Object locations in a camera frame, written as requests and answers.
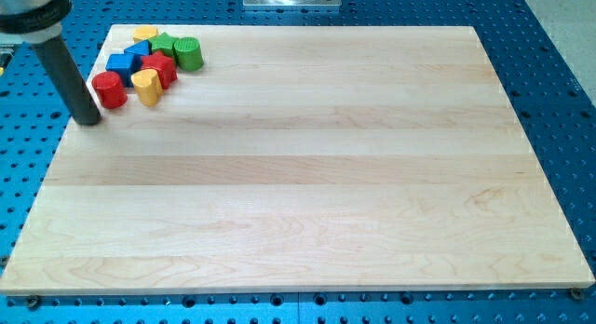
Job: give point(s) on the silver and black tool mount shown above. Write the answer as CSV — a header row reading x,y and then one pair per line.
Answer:
x,y
32,21

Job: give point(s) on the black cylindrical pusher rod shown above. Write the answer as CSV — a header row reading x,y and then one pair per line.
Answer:
x,y
67,80

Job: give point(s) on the red star block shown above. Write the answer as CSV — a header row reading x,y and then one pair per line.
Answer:
x,y
164,65

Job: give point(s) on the green star block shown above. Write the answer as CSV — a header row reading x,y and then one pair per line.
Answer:
x,y
163,43

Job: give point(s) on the red cylinder block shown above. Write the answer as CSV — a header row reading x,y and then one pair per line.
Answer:
x,y
110,89

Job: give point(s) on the blue cube block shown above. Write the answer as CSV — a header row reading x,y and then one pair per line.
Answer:
x,y
125,65

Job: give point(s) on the yellow heart block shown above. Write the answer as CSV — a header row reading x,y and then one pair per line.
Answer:
x,y
147,85

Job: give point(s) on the blue triangle block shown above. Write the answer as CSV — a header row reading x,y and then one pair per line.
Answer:
x,y
142,48

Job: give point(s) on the yellow hexagon block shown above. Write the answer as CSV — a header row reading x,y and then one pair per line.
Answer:
x,y
144,32

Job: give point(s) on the green cylinder block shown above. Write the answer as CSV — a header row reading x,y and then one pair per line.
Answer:
x,y
188,54

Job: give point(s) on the left board stop bolt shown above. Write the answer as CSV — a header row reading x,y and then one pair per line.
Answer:
x,y
32,302

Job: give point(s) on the board stop bolt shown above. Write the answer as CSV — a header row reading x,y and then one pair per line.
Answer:
x,y
577,294
32,302

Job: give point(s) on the light wooden board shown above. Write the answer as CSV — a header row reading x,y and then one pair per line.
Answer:
x,y
303,159

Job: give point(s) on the right board stop bolt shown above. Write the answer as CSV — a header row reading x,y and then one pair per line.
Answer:
x,y
577,294

